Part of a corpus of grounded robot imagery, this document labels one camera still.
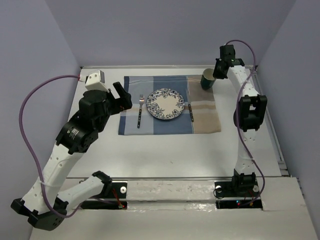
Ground silver fork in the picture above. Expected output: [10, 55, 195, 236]
[137, 94, 145, 129]

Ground dark green mug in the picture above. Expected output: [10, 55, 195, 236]
[200, 68, 216, 90]

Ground blue floral plate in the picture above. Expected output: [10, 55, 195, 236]
[146, 88, 185, 120]

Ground silver knife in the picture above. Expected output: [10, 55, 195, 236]
[186, 91, 194, 123]

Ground blue beige striped placemat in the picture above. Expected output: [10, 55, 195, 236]
[118, 75, 221, 136]

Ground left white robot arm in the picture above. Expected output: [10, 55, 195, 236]
[11, 82, 133, 231]

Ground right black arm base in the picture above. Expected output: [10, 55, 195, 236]
[213, 181, 263, 210]

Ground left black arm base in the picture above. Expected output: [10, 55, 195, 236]
[81, 181, 128, 210]

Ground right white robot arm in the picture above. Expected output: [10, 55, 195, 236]
[213, 43, 268, 199]

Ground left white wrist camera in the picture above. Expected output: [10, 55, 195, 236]
[85, 70, 110, 93]

